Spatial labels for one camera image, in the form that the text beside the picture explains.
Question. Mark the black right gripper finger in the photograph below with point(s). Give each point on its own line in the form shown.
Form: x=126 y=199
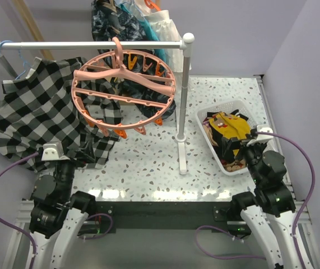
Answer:
x=245 y=136
x=228 y=147

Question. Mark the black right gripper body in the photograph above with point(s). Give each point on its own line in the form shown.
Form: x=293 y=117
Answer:
x=249 y=154

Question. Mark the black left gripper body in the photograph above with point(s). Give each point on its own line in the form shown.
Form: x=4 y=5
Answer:
x=65 y=170

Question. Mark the yellow sock with pattern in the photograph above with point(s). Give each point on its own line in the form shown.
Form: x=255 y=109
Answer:
x=226 y=125

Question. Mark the pink round clip hanger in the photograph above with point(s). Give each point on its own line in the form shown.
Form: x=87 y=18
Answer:
x=120 y=66

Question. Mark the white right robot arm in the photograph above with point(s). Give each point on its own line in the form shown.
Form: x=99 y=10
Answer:
x=270 y=210

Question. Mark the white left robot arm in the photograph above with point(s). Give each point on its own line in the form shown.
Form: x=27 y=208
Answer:
x=57 y=216

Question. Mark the orange plastic hanger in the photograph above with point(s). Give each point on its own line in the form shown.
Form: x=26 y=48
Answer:
x=153 y=4

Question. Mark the white plastic basket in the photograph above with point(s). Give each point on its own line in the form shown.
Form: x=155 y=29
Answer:
x=254 y=111

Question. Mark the black white checkered shirt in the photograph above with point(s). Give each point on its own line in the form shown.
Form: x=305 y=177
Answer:
x=38 y=109

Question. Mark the dark blue patterned garment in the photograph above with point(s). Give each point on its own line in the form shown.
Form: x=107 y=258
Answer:
x=108 y=20

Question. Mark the white garment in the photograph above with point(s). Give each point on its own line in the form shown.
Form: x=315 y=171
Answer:
x=165 y=29

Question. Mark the teal garment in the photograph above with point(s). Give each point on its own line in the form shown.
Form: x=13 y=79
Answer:
x=139 y=10

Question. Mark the white clothes rack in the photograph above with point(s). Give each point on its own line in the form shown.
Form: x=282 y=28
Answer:
x=185 y=45

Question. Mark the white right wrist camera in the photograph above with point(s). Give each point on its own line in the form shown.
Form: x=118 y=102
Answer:
x=260 y=134

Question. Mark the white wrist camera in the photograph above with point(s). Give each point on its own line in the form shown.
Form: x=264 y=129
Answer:
x=260 y=134
x=52 y=151

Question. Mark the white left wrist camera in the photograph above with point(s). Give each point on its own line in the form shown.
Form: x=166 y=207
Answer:
x=52 y=151

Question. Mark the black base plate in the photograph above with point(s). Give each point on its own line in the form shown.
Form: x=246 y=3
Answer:
x=163 y=215

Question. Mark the wooden frame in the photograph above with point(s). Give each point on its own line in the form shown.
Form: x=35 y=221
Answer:
x=28 y=19

